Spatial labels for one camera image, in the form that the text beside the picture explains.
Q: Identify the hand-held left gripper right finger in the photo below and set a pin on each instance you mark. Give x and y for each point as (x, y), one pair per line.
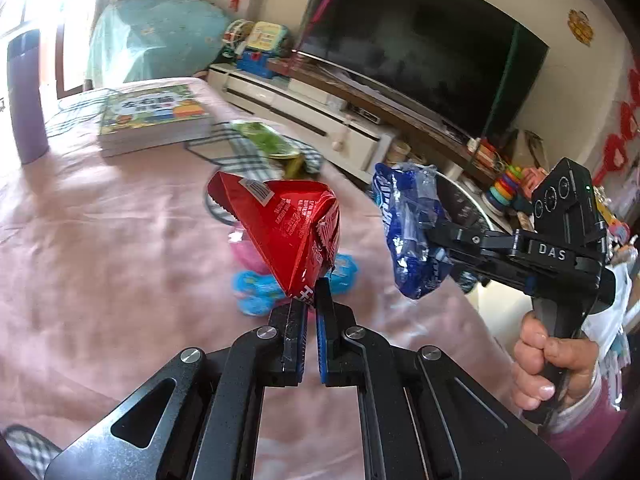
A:
(322, 345)

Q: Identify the round red wall sticker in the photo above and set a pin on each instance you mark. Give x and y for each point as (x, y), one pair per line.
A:
(580, 26)

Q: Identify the red snack bag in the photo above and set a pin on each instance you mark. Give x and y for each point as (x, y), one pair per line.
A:
(285, 230)

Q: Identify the yellow basket toy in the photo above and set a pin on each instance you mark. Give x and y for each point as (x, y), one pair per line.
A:
(267, 36)

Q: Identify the white tv cabinet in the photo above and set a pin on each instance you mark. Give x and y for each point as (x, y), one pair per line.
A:
(300, 105)

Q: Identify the teal dust cover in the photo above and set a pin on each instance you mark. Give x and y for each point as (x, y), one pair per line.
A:
(155, 40)

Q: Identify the black television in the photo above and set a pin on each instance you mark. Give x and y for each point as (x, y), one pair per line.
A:
(425, 45)

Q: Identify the white basket toy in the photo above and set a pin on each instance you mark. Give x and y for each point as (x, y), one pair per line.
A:
(235, 37)

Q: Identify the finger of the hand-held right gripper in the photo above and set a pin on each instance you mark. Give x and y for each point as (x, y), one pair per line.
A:
(475, 271)
(475, 240)

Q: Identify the green yellow wrapper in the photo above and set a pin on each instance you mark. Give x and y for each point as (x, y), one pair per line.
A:
(265, 140)

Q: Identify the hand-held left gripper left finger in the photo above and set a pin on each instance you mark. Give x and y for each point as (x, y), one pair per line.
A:
(295, 345)

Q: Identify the blue snack bag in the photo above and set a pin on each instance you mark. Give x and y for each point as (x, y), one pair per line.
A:
(405, 230)

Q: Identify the blue plastic wrapper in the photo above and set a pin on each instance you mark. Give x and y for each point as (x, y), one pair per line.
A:
(260, 295)

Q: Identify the pink plastic wrapper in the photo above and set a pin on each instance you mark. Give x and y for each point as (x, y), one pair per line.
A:
(247, 250)

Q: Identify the person's right forearm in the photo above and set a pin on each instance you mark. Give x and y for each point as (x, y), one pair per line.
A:
(585, 430)

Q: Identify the white trash bin black liner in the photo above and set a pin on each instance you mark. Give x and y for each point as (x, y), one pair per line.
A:
(467, 205)

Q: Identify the black set-top box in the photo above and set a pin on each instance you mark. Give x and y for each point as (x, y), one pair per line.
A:
(366, 114)

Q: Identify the blue toy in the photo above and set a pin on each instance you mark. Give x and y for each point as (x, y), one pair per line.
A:
(255, 64)

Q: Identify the pink stick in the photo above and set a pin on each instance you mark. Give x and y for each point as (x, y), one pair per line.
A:
(325, 2)

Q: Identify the person's right hand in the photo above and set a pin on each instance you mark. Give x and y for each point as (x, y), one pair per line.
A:
(532, 365)

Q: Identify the purple thermos bottle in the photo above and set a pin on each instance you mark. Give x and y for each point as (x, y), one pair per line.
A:
(27, 100)

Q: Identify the stack of picture books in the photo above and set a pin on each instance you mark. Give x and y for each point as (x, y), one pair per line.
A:
(150, 115)

